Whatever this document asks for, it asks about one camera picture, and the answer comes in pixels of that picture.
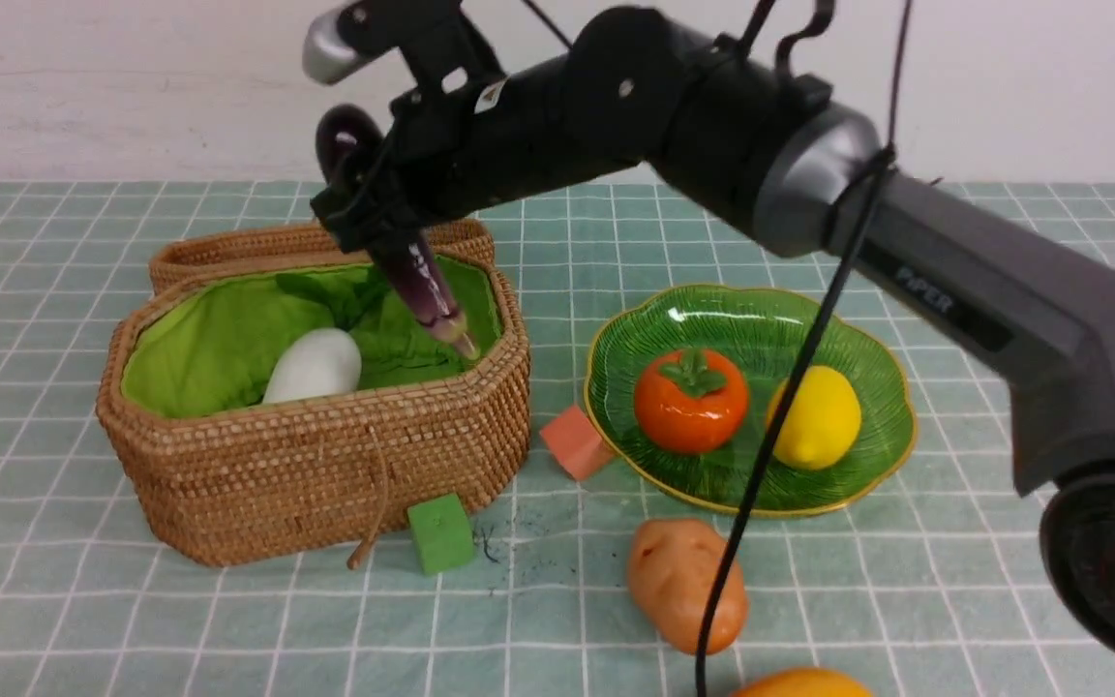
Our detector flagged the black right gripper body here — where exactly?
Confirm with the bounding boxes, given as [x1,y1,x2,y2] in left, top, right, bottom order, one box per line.
[310,54,655,252]

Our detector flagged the dark purple toy eggplant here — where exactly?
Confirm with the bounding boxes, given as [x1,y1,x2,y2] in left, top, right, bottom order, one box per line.
[310,105,481,360]

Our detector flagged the white toy radish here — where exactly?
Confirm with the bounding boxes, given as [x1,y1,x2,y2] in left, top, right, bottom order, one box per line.
[261,267,375,406]

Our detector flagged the orange toy persimmon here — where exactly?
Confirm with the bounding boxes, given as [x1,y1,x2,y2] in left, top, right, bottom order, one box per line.
[634,348,752,455]

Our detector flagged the yellow toy lemon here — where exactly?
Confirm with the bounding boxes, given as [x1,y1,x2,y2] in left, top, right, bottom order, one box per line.
[773,366,862,471]

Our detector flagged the brown toy potato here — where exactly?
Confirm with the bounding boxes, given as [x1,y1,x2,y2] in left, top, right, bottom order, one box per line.
[626,519,726,654]

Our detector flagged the orange toy mango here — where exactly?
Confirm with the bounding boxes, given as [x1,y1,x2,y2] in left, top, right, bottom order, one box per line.
[731,666,873,697]

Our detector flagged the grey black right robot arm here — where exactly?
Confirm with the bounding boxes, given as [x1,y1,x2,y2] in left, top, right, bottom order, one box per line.
[302,1,1115,652]

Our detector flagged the woven wicker basket lid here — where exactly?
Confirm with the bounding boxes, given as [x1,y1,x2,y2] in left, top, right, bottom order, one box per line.
[149,217,497,294]

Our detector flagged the orange foam cube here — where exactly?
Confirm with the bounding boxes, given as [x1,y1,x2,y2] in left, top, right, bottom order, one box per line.
[540,405,615,482]

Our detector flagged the woven wicker basket green lining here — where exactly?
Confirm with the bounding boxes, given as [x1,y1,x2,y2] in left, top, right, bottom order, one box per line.
[95,248,531,567]

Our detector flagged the green glass leaf plate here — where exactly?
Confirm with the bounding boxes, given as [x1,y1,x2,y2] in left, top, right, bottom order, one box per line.
[583,284,918,519]

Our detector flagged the green foam cube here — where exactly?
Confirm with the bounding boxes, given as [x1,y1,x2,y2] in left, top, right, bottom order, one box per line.
[407,493,476,577]

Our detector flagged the green checkered tablecloth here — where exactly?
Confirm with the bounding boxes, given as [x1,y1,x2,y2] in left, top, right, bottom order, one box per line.
[0,181,1115,696]

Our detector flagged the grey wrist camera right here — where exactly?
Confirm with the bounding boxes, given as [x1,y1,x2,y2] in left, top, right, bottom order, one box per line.
[302,0,506,94]

